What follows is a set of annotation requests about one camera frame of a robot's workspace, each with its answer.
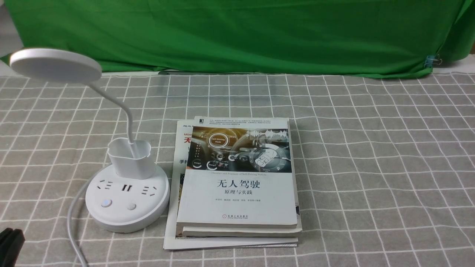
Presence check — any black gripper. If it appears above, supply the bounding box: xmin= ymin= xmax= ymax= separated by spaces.
xmin=0 ymin=228 xmax=25 ymax=267

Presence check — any white desk lamp with base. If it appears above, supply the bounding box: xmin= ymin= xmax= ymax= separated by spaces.
xmin=10 ymin=48 xmax=170 ymax=233

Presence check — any thin white magazine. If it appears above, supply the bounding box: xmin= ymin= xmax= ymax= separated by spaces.
xmin=163 ymin=119 xmax=298 ymax=250

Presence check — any thick book beneath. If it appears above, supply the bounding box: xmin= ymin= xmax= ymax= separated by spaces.
xmin=182 ymin=119 xmax=303 ymax=238

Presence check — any white self-driving book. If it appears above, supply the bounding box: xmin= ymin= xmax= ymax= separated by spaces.
xmin=177 ymin=116 xmax=298 ymax=229

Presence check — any green backdrop cloth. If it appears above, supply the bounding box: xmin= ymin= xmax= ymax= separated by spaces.
xmin=4 ymin=0 xmax=474 ymax=78

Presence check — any blue binder clip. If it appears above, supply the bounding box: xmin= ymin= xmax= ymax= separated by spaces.
xmin=424 ymin=54 xmax=443 ymax=68

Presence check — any white lamp power cable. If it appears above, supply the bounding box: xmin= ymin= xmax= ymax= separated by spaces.
xmin=67 ymin=172 xmax=98 ymax=267

